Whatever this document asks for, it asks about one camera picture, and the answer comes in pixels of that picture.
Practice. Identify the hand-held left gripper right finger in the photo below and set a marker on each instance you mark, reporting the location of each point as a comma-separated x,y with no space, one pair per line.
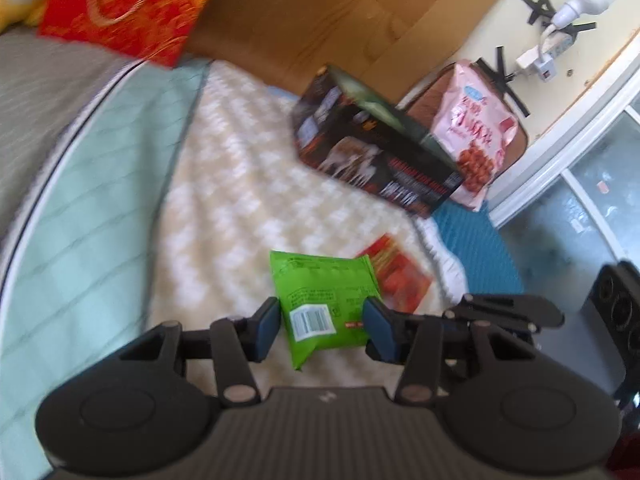
377,327

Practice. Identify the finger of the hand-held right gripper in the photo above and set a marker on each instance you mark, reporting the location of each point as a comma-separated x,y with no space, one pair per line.
515,310

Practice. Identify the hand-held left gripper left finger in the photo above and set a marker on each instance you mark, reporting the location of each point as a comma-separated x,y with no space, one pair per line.
270,327

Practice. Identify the bright green snack packet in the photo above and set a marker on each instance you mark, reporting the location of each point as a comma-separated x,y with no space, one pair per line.
325,290

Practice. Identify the black cardboard box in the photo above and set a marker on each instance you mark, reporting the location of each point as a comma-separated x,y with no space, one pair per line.
380,160

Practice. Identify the red snack packet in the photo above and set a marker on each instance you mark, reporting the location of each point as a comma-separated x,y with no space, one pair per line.
400,275

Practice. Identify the teal mat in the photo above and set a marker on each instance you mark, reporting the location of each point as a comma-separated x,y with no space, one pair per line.
475,240

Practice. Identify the black speaker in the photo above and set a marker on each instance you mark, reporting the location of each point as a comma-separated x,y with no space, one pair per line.
620,310

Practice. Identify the large pink snack bag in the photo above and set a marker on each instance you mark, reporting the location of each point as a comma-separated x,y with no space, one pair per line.
475,120

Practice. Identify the black tape strip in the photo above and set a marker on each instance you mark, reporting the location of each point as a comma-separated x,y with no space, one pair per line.
515,97
500,62

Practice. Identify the brown chair cushion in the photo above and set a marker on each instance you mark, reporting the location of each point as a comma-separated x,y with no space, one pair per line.
425,105

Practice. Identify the wooden headboard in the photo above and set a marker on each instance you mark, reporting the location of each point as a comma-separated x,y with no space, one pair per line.
325,10

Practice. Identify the red gift box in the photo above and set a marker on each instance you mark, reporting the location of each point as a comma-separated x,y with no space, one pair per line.
135,10

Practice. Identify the yellow plush toy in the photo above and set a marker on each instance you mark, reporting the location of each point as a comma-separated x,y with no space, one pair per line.
12,7

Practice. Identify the white window frame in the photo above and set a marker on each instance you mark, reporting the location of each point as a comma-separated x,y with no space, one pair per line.
550,160

